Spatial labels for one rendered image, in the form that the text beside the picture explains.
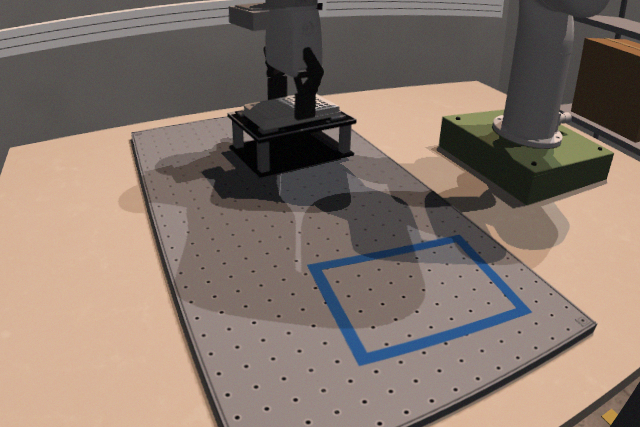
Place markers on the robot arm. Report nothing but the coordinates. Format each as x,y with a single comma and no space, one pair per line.
542,52

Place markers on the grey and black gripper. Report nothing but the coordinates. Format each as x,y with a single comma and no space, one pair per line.
287,46

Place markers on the blue tape rectangle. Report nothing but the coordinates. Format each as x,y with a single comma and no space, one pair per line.
351,337

